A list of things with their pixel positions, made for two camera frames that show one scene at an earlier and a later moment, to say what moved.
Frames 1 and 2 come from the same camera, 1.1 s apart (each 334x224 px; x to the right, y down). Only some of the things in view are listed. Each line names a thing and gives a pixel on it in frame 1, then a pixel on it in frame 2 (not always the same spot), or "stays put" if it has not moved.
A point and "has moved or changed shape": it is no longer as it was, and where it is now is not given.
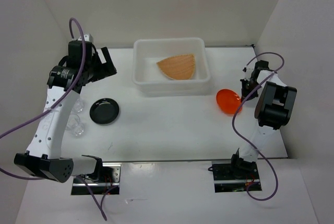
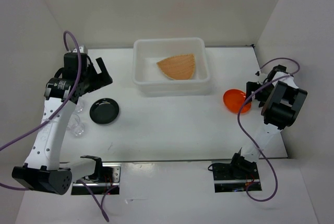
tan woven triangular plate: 178,67 stays put
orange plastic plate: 228,101 has moved or changed shape
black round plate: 104,111 stays put
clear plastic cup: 74,126 stays put
